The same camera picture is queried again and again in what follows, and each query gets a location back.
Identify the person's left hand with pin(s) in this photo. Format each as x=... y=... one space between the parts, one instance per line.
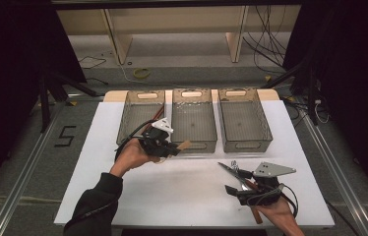
x=133 y=157

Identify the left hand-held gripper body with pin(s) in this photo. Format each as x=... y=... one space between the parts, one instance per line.
x=154 y=141

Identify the white table cover sheet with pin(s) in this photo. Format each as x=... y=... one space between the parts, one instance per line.
x=188 y=196

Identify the smoky clear plastic bin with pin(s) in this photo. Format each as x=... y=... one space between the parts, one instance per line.
x=242 y=123
x=136 y=118
x=193 y=121

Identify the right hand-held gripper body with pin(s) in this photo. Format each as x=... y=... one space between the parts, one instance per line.
x=264 y=191

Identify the black curtain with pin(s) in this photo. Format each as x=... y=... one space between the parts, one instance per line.
x=352 y=82
x=8 y=82

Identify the light wooden shelf unit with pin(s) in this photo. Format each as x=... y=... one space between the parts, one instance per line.
x=178 y=19

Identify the aluminium floor rail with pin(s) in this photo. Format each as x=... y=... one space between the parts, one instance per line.
x=24 y=173
x=336 y=167

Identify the black metal stand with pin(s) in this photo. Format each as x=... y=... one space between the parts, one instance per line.
x=45 y=105
x=311 y=98

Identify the person's right hand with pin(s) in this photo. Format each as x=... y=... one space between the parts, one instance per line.
x=278 y=216

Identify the yellow tape roll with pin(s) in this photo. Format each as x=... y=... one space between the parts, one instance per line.
x=141 y=72

